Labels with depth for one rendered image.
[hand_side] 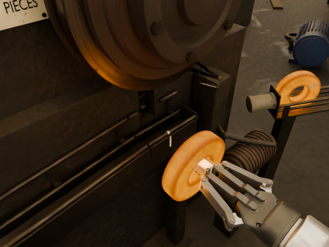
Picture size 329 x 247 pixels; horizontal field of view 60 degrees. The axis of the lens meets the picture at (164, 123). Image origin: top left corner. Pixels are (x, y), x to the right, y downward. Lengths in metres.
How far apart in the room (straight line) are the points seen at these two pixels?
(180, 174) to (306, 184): 1.32
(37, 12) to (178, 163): 0.40
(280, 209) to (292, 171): 1.32
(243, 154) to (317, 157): 0.97
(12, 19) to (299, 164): 1.64
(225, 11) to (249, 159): 0.57
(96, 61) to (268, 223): 0.41
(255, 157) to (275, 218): 0.61
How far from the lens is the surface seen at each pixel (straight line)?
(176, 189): 0.55
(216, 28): 0.65
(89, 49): 0.55
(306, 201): 1.71
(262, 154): 1.11
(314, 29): 2.87
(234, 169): 0.56
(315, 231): 0.50
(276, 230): 0.50
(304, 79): 1.08
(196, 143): 0.53
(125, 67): 0.58
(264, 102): 1.05
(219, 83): 0.90
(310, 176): 1.84
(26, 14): 0.63
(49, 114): 0.69
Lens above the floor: 1.26
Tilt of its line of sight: 40 degrees down
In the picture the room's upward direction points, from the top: straight up
